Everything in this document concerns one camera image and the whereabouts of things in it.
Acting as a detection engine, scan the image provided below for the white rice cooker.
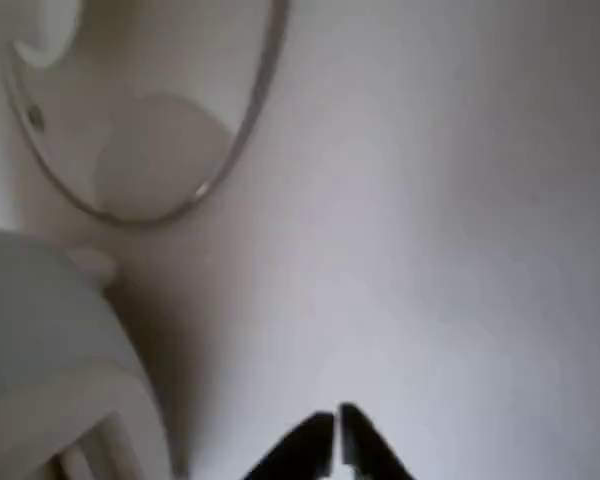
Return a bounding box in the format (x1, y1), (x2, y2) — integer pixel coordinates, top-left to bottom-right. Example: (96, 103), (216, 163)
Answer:
(0, 227), (191, 480)

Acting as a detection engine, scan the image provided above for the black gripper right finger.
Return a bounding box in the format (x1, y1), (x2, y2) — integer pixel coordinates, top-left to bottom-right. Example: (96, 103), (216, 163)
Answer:
(338, 402), (414, 480)

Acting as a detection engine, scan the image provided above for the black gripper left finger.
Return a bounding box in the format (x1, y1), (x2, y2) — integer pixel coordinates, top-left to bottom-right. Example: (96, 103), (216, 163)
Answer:
(244, 410), (337, 480)

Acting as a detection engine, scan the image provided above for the glass lid with white knob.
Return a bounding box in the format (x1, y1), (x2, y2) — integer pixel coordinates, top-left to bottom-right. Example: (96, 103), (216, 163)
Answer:
(0, 0), (291, 226)

